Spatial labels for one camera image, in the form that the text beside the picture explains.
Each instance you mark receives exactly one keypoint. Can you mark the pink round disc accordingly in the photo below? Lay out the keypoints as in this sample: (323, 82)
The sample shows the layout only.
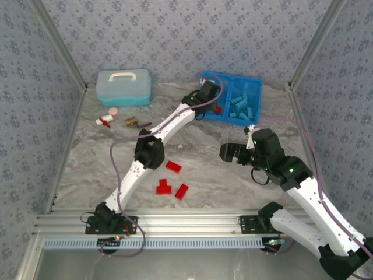
(113, 111)

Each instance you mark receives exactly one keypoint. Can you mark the small red lego brick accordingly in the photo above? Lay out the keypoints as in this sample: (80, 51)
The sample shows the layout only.
(218, 110)
(163, 182)

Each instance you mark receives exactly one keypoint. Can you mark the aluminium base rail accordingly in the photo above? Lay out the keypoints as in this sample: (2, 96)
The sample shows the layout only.
(189, 221)

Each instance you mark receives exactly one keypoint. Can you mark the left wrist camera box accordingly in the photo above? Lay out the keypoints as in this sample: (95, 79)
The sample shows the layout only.
(202, 80)

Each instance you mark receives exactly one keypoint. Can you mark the aluminium frame post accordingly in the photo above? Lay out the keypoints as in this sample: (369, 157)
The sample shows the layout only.
(59, 43)
(315, 43)

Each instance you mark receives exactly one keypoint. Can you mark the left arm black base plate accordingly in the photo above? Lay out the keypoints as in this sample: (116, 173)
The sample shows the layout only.
(93, 229)

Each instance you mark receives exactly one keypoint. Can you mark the blue divided plastic bin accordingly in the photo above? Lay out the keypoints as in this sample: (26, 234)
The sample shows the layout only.
(252, 87)

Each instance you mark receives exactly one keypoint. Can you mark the brass pipe fitting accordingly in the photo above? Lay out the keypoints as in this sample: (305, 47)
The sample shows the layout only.
(131, 121)

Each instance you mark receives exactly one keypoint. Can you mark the small black controller board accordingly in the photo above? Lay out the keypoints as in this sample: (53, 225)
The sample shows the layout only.
(109, 242)
(274, 242)

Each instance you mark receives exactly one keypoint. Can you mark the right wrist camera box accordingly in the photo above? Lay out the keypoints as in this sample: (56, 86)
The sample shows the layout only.
(249, 140)

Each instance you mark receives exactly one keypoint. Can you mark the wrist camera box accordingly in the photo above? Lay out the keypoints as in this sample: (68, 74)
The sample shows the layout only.
(202, 80)
(249, 140)

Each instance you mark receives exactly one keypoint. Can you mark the small blue lego brick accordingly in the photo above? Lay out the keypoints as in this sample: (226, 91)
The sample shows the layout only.
(232, 115)

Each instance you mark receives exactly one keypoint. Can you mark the aluminium lower frame bar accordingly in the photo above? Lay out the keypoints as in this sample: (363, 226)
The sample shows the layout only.
(29, 256)

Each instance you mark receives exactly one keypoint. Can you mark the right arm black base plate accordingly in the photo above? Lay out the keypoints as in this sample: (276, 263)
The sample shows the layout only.
(247, 227)

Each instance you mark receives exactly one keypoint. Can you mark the aluminium table side rail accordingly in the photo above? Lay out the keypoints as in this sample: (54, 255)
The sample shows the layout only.
(67, 146)
(295, 102)

